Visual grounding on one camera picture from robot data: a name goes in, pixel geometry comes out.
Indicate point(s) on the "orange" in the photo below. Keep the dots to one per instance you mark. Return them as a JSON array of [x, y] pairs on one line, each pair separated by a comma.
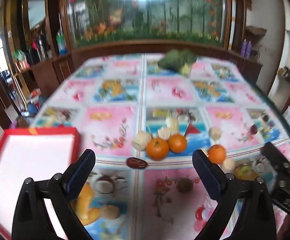
[[177, 143], [217, 153], [157, 150]]

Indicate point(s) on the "purple bottle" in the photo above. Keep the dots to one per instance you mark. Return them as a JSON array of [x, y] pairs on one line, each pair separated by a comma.
[[243, 48], [248, 48]]

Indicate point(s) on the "red box with white inside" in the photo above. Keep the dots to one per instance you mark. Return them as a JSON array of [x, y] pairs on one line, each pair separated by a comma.
[[34, 167]]

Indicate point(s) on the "green plastic bottle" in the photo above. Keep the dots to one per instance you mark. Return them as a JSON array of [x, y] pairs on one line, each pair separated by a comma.
[[61, 42]]

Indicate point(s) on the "green packet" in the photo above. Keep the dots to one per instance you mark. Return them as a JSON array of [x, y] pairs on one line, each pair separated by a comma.
[[19, 55]]

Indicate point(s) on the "red date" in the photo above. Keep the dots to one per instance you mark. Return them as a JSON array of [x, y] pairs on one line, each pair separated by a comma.
[[137, 163], [253, 129]]

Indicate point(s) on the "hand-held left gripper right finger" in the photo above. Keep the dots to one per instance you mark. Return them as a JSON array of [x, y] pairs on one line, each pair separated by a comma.
[[210, 177]]

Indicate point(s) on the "brown shallow basket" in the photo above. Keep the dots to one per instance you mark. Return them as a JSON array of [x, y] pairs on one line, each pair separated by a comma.
[[255, 31]]

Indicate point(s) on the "green bok choy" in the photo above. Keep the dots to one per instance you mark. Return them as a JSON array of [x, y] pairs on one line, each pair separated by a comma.
[[176, 58]]

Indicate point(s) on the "black thermos jug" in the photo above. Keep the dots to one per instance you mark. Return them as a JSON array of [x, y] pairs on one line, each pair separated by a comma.
[[43, 46]]

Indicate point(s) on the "small beige pastry piece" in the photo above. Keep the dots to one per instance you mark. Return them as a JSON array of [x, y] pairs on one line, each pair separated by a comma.
[[228, 165]]

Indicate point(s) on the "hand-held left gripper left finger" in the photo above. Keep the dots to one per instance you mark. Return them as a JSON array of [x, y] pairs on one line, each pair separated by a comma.
[[81, 175]]

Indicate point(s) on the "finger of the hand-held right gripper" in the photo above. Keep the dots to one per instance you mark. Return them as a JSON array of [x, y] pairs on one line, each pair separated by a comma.
[[275, 156]]

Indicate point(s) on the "large glass aquarium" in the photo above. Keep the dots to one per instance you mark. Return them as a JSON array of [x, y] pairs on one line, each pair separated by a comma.
[[147, 10]]

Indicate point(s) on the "blue ball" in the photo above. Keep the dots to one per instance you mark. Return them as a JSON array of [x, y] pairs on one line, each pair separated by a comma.
[[32, 108]]

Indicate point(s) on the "brown kiwi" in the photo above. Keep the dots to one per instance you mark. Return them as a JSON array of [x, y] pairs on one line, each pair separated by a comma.
[[185, 185]]

